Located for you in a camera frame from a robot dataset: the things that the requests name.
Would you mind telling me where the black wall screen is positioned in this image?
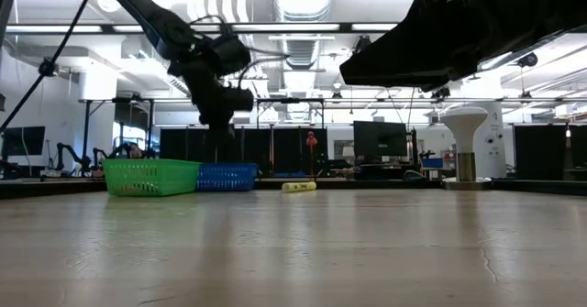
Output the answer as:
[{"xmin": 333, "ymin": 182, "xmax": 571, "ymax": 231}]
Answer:
[{"xmin": 1, "ymin": 126, "xmax": 47, "ymax": 158}]

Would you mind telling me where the black left camera cable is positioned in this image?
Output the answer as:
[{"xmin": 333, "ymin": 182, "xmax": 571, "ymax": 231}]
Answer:
[{"xmin": 190, "ymin": 15, "xmax": 291, "ymax": 91}]

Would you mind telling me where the pink flamingo figure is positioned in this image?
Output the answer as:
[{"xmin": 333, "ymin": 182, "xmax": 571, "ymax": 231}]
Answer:
[{"xmin": 305, "ymin": 131, "xmax": 319, "ymax": 157}]

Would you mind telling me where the white mushroom-shaped lamp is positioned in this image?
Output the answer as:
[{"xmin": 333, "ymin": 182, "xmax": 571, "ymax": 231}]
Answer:
[{"xmin": 442, "ymin": 104, "xmax": 494, "ymax": 190}]

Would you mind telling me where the white round pillar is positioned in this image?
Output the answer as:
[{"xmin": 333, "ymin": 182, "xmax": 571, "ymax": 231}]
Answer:
[{"xmin": 474, "ymin": 98, "xmax": 508, "ymax": 179}]

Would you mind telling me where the black computer monitor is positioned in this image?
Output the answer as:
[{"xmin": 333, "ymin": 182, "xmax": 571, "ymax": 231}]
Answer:
[{"xmin": 352, "ymin": 120, "xmax": 409, "ymax": 158}]

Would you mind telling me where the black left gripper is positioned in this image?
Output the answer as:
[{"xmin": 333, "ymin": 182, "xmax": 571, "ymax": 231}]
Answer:
[{"xmin": 183, "ymin": 58, "xmax": 238, "ymax": 163}]

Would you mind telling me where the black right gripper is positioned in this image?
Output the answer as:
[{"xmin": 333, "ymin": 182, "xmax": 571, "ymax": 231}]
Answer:
[{"xmin": 338, "ymin": 0, "xmax": 552, "ymax": 93}]

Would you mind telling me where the green plastic basket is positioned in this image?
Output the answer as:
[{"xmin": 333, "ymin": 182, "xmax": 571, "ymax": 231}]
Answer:
[{"xmin": 102, "ymin": 159, "xmax": 203, "ymax": 197}]

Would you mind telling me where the black partition screen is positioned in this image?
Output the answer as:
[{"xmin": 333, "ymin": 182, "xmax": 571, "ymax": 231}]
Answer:
[
  {"xmin": 514, "ymin": 122, "xmax": 587, "ymax": 180},
  {"xmin": 159, "ymin": 126, "xmax": 329, "ymax": 178}
]

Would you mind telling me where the black overhead frame bar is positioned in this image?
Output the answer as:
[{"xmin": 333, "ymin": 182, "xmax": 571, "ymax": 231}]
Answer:
[{"xmin": 0, "ymin": 20, "xmax": 587, "ymax": 36}]

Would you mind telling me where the blue plastic basket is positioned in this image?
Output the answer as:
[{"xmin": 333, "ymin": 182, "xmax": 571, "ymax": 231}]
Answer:
[{"xmin": 195, "ymin": 162, "xmax": 259, "ymax": 192}]

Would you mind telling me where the black metal frame stand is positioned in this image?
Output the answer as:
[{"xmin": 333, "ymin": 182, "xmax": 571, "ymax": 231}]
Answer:
[{"xmin": 77, "ymin": 98, "xmax": 155, "ymax": 180}]

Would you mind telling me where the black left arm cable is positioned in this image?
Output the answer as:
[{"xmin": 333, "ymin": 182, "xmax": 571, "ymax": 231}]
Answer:
[{"xmin": 0, "ymin": 0, "xmax": 96, "ymax": 132}]

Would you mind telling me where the silver ceiling air duct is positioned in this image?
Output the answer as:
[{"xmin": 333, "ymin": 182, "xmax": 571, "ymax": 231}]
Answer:
[{"xmin": 270, "ymin": 0, "xmax": 335, "ymax": 70}]

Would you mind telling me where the yellow highlighter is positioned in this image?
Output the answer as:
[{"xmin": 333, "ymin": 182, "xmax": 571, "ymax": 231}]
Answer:
[{"xmin": 282, "ymin": 181, "xmax": 317, "ymax": 193}]

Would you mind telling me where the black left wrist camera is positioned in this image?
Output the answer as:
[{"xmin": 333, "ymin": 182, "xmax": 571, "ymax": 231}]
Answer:
[{"xmin": 224, "ymin": 85, "xmax": 256, "ymax": 112}]

